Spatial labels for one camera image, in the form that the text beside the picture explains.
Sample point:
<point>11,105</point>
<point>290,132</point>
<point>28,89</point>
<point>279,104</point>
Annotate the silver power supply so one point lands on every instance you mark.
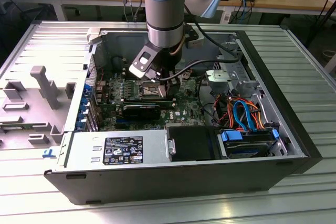
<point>84,150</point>

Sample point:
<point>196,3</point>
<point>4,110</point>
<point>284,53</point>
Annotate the black graphics card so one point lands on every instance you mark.
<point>141,112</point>

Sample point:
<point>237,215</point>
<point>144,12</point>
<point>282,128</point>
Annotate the hard disk in blue carrier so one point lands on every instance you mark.
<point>231,137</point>

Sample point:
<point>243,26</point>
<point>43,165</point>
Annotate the small blue plastic clip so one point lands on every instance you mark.
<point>48,153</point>

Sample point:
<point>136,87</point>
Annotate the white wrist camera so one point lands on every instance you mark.
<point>136,70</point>

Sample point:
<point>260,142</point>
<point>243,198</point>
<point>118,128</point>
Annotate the black PC case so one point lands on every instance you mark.
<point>157,182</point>

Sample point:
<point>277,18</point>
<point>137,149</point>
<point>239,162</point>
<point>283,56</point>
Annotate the silver metal bracket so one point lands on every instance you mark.
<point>218,77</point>

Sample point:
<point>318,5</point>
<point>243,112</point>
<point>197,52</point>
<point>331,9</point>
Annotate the silver metal latch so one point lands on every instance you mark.
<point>171,146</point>

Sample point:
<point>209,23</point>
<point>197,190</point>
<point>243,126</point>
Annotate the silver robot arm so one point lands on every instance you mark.
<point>164,24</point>

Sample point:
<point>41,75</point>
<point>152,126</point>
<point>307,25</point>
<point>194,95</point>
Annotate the green RAM stick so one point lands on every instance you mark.
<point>13,128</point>

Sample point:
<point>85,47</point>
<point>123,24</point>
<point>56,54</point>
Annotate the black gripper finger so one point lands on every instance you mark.
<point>175,87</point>
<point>165,82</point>

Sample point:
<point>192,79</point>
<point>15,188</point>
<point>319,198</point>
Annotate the CPU socket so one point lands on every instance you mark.
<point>147,89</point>

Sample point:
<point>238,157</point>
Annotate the gray parts rack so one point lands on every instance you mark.
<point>26,108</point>

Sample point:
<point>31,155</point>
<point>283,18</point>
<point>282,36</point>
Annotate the green motherboard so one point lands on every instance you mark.
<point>189,103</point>

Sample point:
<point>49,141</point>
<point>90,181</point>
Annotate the pale gray case latch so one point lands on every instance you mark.
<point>93,35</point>

